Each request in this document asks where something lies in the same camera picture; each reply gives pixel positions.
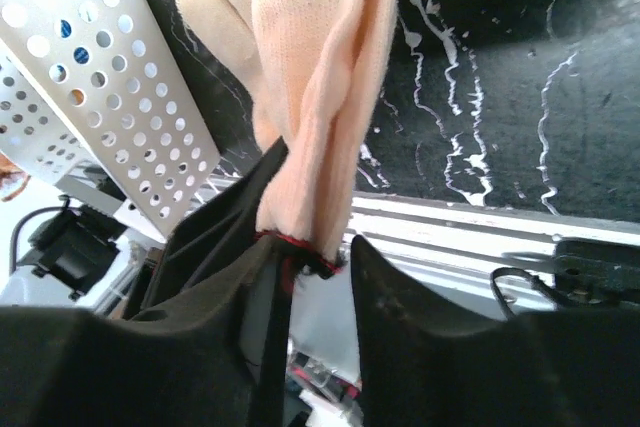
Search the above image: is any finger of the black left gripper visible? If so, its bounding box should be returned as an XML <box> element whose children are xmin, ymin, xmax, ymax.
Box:
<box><xmin>124</xmin><ymin>139</ymin><xmax>288</xmax><ymax>320</ymax></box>

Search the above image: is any cream inside-out glove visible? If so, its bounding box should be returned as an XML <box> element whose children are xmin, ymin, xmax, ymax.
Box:
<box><xmin>175</xmin><ymin>0</ymin><xmax>397</xmax><ymax>268</ymax></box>

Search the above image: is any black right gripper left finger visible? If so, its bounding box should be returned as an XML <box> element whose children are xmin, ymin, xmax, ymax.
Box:
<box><xmin>1</xmin><ymin>238</ymin><xmax>280</xmax><ymax>426</ymax></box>

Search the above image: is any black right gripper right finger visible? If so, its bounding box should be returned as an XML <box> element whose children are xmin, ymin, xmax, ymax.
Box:
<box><xmin>350</xmin><ymin>236</ymin><xmax>639</xmax><ymax>426</ymax></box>

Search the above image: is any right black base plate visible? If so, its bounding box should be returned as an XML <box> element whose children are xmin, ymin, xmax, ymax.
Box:
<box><xmin>552</xmin><ymin>238</ymin><xmax>639</xmax><ymax>306</ymax></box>

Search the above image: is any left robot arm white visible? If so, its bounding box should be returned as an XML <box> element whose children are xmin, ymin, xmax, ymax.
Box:
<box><xmin>1</xmin><ymin>141</ymin><xmax>288</xmax><ymax>318</ymax></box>

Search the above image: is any white storage basket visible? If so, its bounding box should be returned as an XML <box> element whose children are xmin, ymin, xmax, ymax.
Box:
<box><xmin>1</xmin><ymin>0</ymin><xmax>220</xmax><ymax>239</ymax></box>

